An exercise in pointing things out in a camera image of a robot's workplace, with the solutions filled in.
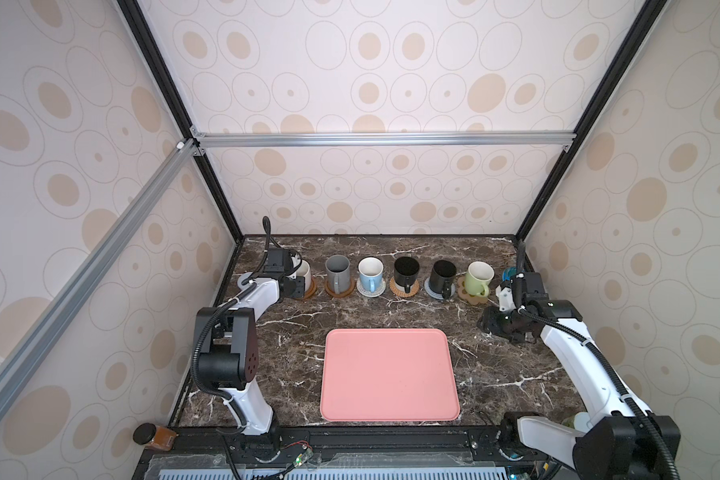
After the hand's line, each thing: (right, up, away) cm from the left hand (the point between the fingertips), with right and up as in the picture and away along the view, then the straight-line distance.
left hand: (302, 278), depth 96 cm
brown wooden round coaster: (+2, -4, +7) cm, 8 cm away
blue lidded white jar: (+71, +2, +10) cm, 72 cm away
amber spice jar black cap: (-27, -35, -29) cm, 53 cm away
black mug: (+34, +2, 0) cm, 34 cm away
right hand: (+54, -12, -14) cm, 57 cm away
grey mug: (+12, +2, -1) cm, 12 cm away
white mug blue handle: (+22, +2, 0) cm, 22 cm away
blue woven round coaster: (+45, -6, +6) cm, 46 cm away
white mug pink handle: (+1, +2, +1) cm, 2 cm away
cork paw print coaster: (+54, -6, +7) cm, 55 cm away
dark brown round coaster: (+12, -6, +5) cm, 14 cm away
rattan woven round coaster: (+31, -5, +7) cm, 32 cm away
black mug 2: (+45, +1, +1) cm, 45 cm away
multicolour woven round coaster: (+21, -6, +6) cm, 23 cm away
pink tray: (+27, -27, -10) cm, 40 cm away
